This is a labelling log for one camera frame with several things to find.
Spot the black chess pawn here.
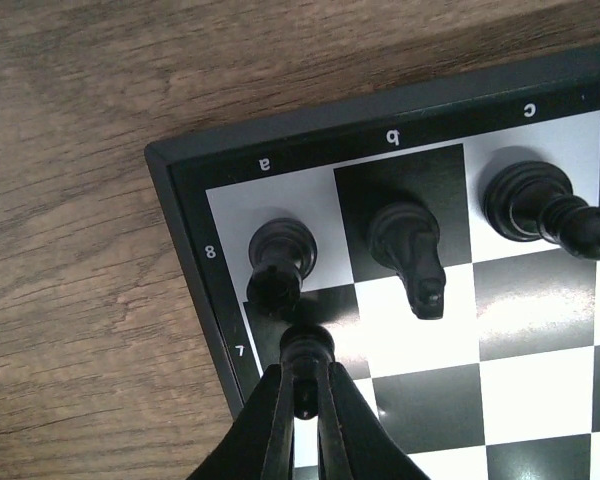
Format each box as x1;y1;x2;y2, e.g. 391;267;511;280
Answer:
279;324;335;420

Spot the black and white chessboard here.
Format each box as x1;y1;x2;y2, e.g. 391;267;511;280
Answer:
144;44;600;479

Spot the black chess piece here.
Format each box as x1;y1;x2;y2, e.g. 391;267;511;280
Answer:
367;202;446;320
246;217;318;315
482;161;600;261

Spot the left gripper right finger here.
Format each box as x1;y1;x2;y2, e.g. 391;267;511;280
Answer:
316;362;427;479

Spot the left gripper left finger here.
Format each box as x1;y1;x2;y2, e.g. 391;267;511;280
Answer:
189;364;294;480

